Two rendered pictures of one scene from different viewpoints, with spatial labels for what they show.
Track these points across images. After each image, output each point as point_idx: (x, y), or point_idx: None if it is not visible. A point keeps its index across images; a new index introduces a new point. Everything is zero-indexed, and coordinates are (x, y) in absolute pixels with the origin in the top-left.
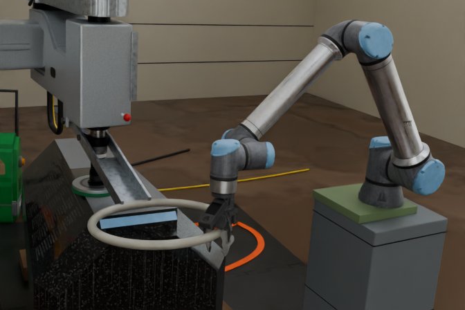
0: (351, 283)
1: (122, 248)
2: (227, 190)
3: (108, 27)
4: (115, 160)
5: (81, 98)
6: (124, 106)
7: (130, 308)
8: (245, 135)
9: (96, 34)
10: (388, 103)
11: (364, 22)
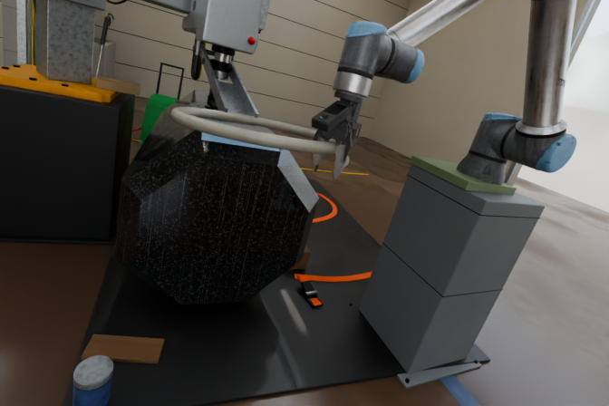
0: (439, 248)
1: (218, 164)
2: (358, 89)
3: None
4: (233, 86)
5: (208, 6)
6: (251, 32)
7: (217, 228)
8: None
9: None
10: (553, 49)
11: None
